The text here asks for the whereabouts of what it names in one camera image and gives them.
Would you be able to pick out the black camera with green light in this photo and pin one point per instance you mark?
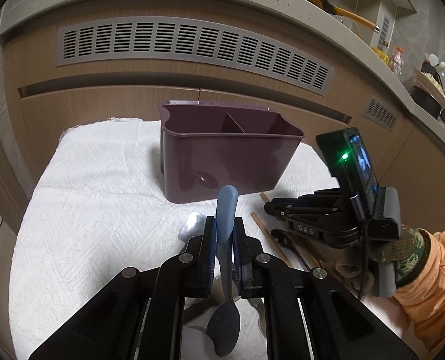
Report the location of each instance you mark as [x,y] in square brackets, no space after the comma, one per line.
[348,160]

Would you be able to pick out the purple plastic utensil caddy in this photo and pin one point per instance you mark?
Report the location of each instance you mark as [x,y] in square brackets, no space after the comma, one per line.
[207,145]

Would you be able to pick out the black pot on counter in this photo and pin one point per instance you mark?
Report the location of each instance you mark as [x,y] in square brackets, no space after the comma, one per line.
[428,93]

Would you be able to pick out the orange right sleeve forearm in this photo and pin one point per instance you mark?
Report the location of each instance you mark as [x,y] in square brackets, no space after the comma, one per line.
[423,300]

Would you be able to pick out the small grey ventilation grille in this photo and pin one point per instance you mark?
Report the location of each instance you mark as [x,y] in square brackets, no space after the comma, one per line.
[376,111]

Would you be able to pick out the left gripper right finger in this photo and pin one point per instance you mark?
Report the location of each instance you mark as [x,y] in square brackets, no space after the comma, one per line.
[246,272]

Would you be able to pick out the orange capped bottle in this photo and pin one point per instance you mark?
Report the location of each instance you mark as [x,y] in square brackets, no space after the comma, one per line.
[396,61]

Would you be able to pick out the blue silicone spoon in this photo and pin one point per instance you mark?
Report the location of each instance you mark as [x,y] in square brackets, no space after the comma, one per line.
[223,327]

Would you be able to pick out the white textured table cloth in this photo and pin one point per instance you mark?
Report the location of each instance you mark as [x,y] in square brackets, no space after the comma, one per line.
[98,207]

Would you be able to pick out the black ladle on table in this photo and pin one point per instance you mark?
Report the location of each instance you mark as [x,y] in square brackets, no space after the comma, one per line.
[286,241]

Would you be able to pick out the right hand camouflage glove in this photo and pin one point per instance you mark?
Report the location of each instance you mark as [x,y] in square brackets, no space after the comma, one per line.
[407,256]

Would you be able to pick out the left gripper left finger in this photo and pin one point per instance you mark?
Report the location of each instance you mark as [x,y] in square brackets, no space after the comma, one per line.
[202,245]

